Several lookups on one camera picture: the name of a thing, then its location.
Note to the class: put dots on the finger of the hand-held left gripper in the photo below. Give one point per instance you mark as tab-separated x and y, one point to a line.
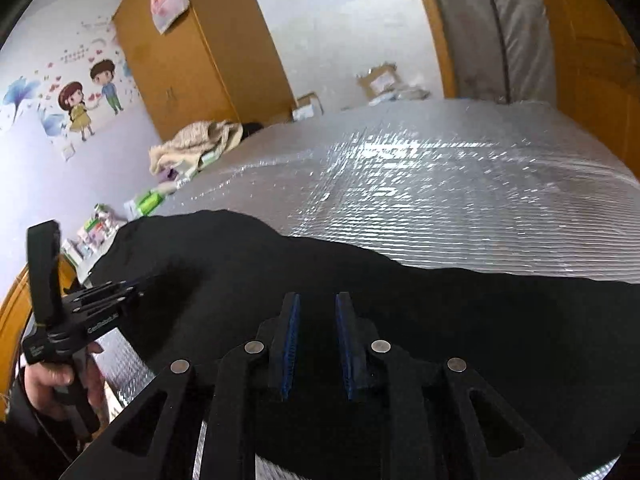
107	294

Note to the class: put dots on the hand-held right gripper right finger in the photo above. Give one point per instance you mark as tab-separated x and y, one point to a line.
346	345

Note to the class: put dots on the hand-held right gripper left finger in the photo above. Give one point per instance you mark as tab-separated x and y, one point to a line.
290	345

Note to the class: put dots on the black pants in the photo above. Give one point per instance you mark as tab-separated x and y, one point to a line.
450	320

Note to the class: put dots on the person's left forearm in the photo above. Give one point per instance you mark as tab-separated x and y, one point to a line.
25	445

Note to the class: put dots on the person's left hand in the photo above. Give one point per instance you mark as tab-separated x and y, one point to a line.
42	390

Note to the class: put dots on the green tissue pack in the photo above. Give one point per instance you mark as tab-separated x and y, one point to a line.
147	202

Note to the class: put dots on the silver foil mat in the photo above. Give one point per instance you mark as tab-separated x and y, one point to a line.
400	185

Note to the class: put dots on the beige floral blanket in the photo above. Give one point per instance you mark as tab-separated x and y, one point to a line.
195	145

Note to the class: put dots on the dark cloth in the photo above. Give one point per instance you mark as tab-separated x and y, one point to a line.
252	130

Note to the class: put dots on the white box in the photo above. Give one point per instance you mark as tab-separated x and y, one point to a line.
307	107

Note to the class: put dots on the pile of packets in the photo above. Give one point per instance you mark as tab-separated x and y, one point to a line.
410	95

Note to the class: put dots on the wooden wardrobe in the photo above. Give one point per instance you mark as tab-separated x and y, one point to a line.
215	50

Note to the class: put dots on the cardboard box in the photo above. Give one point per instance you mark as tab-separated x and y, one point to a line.
377	80

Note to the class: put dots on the pink white plastic bag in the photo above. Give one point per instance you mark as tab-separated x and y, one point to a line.
165	0

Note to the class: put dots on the clear plastic door curtain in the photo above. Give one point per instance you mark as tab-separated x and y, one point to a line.
485	30

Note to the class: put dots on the wooden door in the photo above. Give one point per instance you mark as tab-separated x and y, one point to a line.
595	50

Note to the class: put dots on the cartoon wall sticker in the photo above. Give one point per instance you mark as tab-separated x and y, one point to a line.
75	105

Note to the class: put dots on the wooden door frame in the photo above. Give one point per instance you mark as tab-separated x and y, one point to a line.
430	25

